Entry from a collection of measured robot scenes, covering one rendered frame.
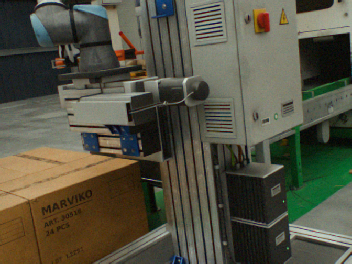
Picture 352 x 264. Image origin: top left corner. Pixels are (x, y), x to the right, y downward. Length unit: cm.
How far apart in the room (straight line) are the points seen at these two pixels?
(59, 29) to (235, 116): 68
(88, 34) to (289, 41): 69
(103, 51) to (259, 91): 58
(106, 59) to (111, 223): 91
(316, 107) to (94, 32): 213
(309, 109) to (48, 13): 216
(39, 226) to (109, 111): 79
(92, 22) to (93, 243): 105
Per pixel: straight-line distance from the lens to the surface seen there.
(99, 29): 159
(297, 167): 316
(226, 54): 133
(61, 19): 160
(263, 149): 246
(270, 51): 141
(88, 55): 158
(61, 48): 226
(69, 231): 205
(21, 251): 196
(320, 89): 364
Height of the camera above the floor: 108
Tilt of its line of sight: 11 degrees down
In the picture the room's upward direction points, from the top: 7 degrees counter-clockwise
